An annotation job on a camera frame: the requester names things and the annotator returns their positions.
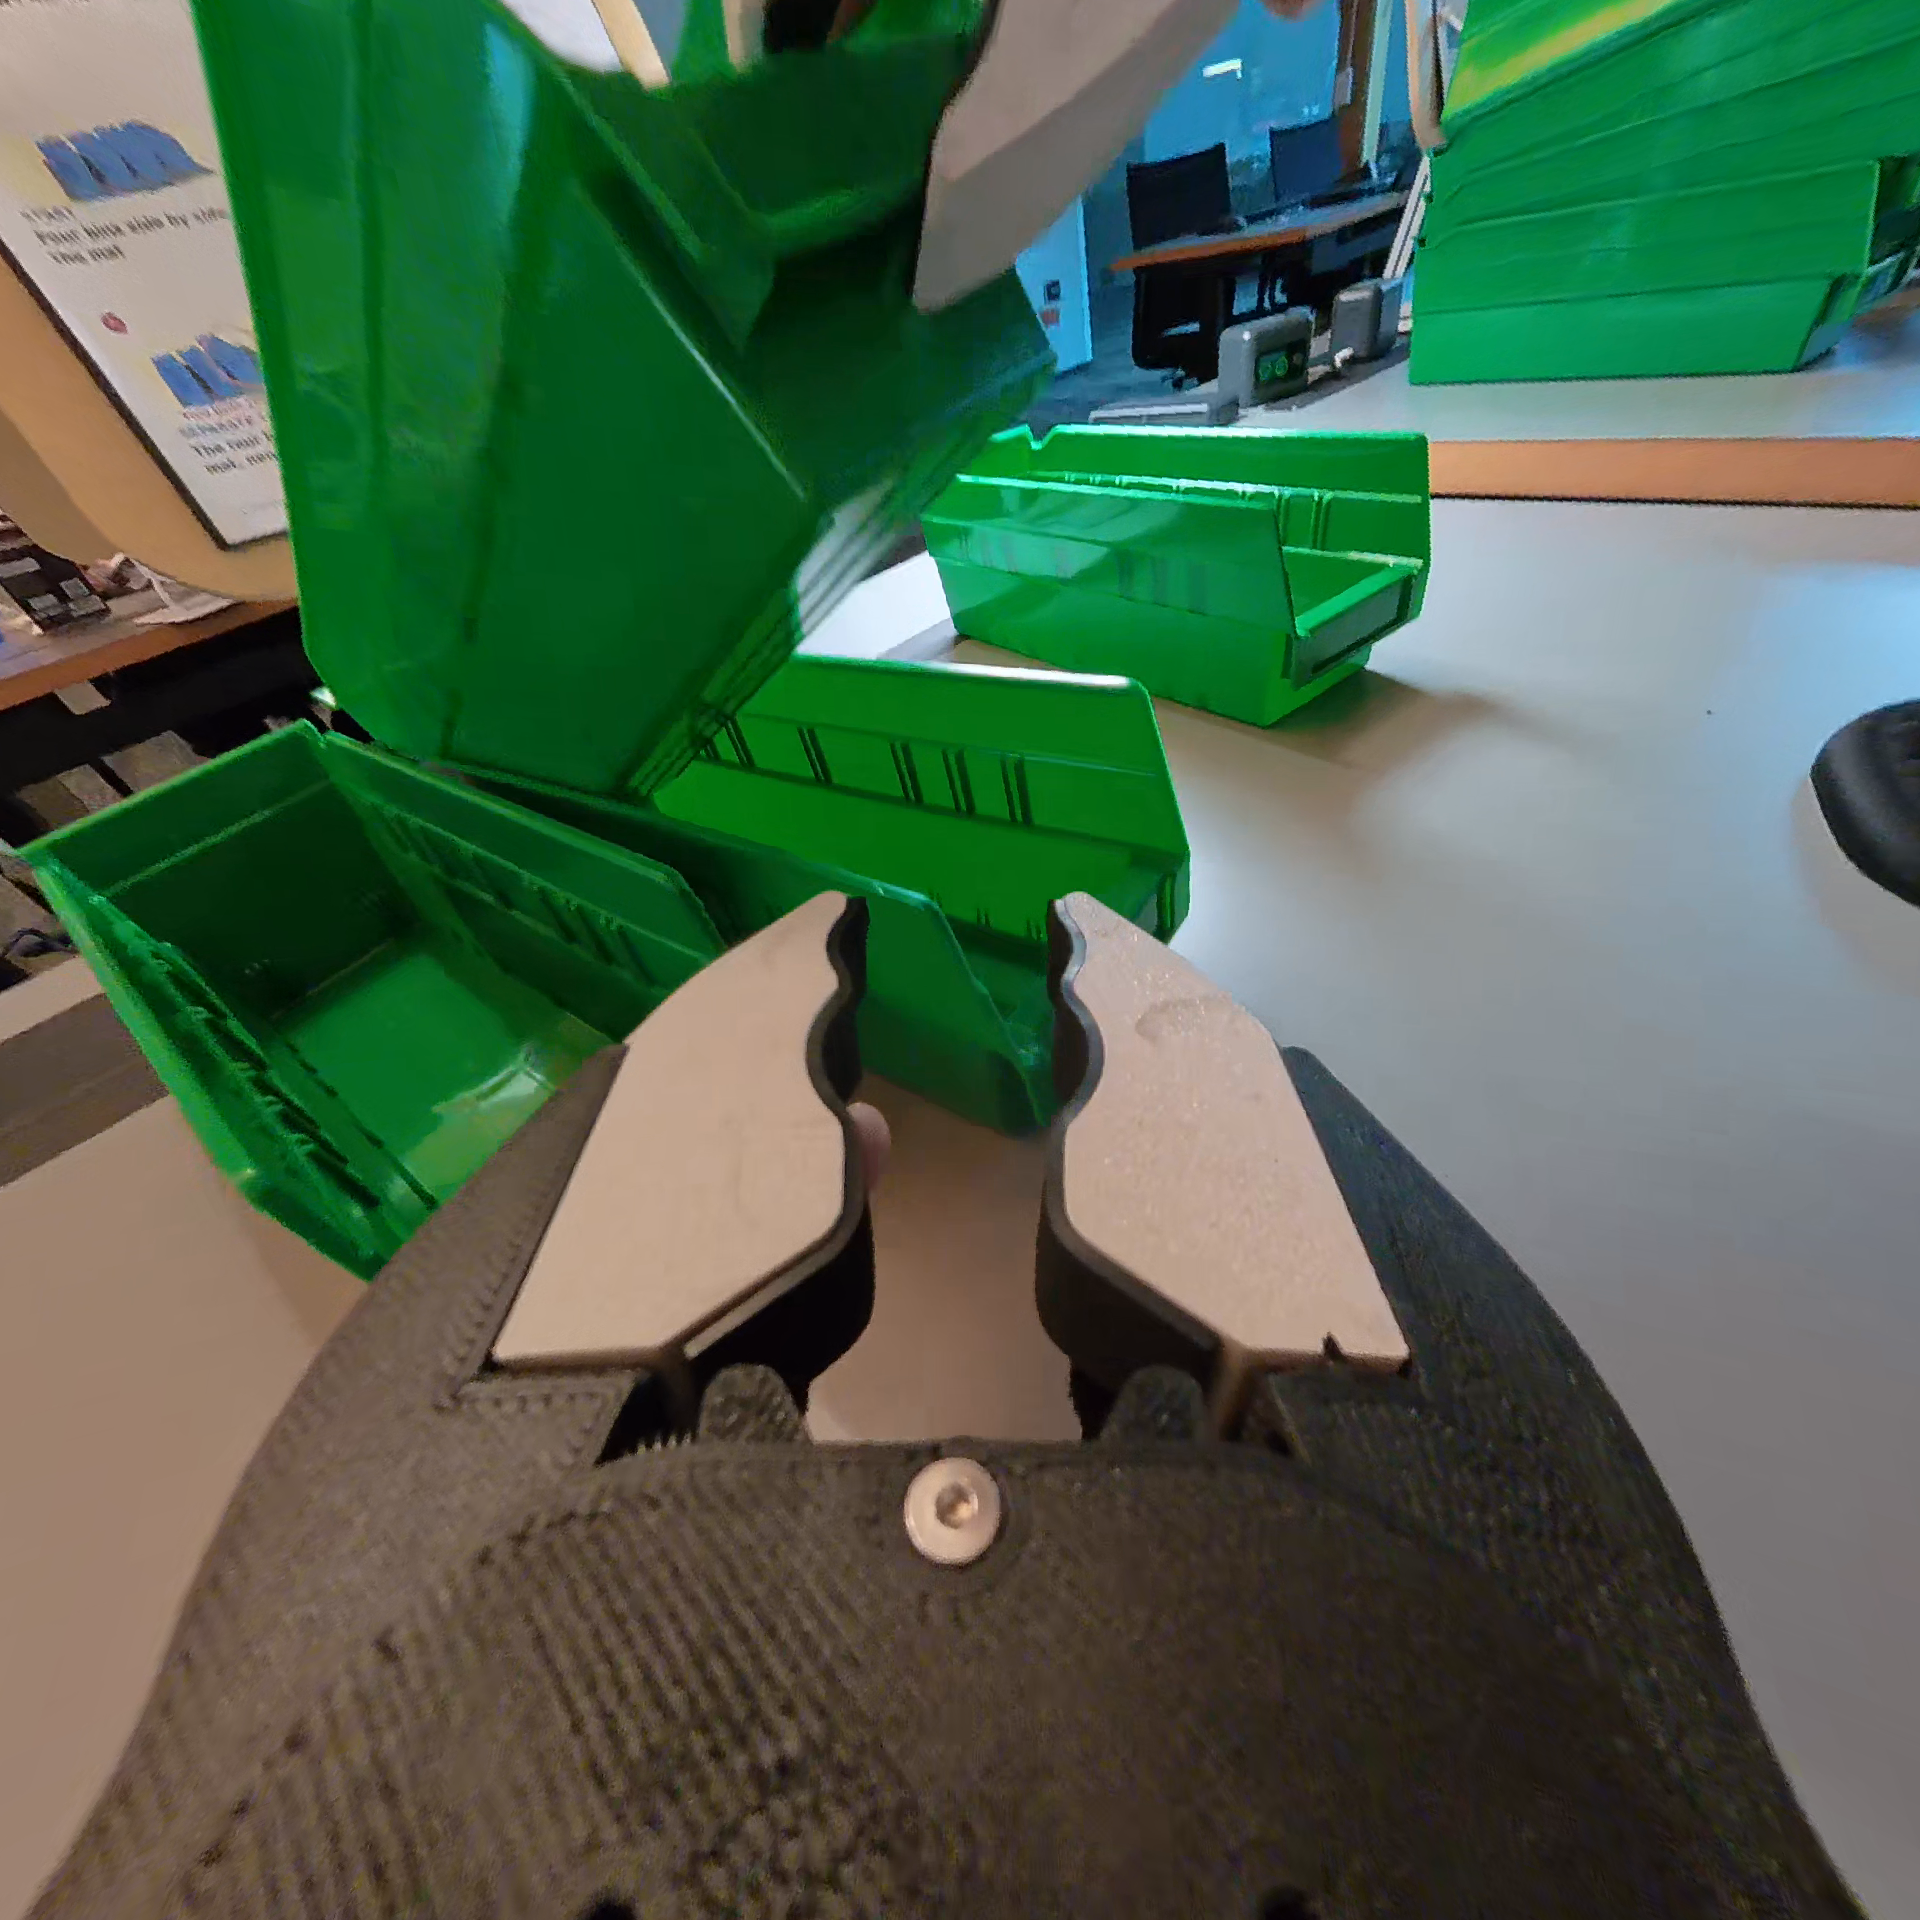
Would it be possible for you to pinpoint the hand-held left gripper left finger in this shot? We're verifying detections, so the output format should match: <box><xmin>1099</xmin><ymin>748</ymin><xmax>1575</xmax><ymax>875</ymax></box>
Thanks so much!
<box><xmin>490</xmin><ymin>891</ymin><xmax>881</xmax><ymax>1373</ymax></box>

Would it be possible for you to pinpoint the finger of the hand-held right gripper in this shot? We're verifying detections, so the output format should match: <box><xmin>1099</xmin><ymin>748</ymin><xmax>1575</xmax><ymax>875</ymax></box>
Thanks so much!
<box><xmin>916</xmin><ymin>0</ymin><xmax>1239</xmax><ymax>311</ymax></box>

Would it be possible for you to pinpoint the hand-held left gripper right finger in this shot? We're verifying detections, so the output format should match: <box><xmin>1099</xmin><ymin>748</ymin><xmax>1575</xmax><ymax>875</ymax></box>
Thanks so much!
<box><xmin>1040</xmin><ymin>891</ymin><xmax>1418</xmax><ymax>1374</ymax></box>

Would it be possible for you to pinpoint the green plastic bin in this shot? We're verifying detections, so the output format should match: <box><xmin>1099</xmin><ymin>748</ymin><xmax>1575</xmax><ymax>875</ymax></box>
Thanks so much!
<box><xmin>453</xmin><ymin>656</ymin><xmax>1194</xmax><ymax>1140</ymax></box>
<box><xmin>13</xmin><ymin>721</ymin><xmax>737</xmax><ymax>1283</ymax></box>
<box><xmin>193</xmin><ymin>0</ymin><xmax>1059</xmax><ymax>802</ymax></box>
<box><xmin>916</xmin><ymin>424</ymin><xmax>1434</xmax><ymax>731</ymax></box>

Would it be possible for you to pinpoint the brown office desk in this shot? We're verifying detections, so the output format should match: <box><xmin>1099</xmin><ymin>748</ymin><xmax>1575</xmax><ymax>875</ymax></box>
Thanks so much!
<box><xmin>1110</xmin><ymin>190</ymin><xmax>1421</xmax><ymax>301</ymax></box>

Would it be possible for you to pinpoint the dark desk divider strip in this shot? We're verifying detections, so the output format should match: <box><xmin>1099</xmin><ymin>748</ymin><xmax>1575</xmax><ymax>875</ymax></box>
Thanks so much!
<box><xmin>0</xmin><ymin>997</ymin><xmax>164</xmax><ymax>1188</ymax></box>

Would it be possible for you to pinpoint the stack of green bins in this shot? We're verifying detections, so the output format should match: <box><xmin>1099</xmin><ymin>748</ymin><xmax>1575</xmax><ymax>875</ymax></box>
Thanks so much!
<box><xmin>1404</xmin><ymin>0</ymin><xmax>1920</xmax><ymax>388</ymax></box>

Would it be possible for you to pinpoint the wood-edged grey table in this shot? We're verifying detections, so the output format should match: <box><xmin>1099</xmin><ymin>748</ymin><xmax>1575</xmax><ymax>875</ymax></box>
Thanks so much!
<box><xmin>1305</xmin><ymin>324</ymin><xmax>1920</xmax><ymax>508</ymax></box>

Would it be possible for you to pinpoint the black chair armrest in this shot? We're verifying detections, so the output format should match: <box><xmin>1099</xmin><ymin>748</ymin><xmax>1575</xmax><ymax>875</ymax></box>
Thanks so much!
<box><xmin>1810</xmin><ymin>702</ymin><xmax>1920</xmax><ymax>907</ymax></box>

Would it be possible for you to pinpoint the wooden table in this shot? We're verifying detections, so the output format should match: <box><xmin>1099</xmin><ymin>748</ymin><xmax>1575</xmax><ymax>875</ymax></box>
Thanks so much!
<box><xmin>0</xmin><ymin>593</ymin><xmax>301</xmax><ymax>713</ymax></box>

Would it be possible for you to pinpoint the stack of printed papers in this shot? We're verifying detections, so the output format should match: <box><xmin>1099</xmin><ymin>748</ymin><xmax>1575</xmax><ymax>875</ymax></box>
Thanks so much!
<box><xmin>0</xmin><ymin>518</ymin><xmax>232</xmax><ymax>641</ymax></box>

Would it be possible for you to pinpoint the instruction poster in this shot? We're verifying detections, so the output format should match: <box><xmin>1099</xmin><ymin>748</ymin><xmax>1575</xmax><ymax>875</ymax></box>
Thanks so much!
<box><xmin>0</xmin><ymin>0</ymin><xmax>286</xmax><ymax>549</ymax></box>

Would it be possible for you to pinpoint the instruction sheet on clipboard stand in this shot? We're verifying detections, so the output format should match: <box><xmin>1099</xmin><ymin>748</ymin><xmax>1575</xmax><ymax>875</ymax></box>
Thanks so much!
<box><xmin>0</xmin><ymin>271</ymin><xmax>301</xmax><ymax>600</ymax></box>

